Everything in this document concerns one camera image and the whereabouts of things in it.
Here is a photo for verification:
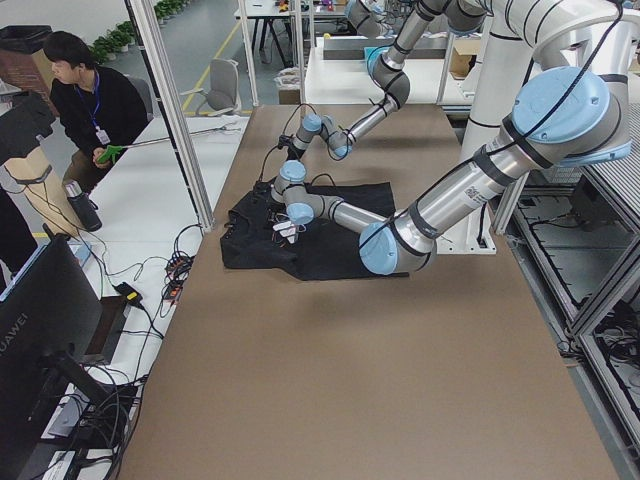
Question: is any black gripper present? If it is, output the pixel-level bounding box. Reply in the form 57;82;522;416
277;134;299;160
251;182;272;205

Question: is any black t-shirt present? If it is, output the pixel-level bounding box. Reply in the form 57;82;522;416
220;181;412;282

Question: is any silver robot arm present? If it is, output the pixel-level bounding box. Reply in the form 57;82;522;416
279;1;486;161
271;66;628;275

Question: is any grey office chair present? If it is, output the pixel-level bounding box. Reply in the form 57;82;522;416
180;58;242;117

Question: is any far orange USB hub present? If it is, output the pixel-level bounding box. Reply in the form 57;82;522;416
165;255;194;279

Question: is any orange usb hub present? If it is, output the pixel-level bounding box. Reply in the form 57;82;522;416
162;280;184;304
165;255;194;279

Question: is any blue plastic bin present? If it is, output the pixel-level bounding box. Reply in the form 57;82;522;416
364;45;402;77

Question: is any near orange USB hub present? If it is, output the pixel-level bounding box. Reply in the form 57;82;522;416
162;280;184;304

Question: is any black power adapter yellow label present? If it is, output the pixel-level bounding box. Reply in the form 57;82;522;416
113;282;144;309

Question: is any dark grey water bottle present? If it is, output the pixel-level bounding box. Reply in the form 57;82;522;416
63;180;102;232

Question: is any seated man in black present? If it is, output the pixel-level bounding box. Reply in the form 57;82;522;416
43;31;148;194

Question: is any black Huawei monitor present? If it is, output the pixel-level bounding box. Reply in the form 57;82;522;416
1;235;109;479

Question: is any aluminium frame post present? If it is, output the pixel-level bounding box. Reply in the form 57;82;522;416
125;0;215;233

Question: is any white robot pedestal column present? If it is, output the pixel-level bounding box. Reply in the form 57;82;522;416
438;1;639;254

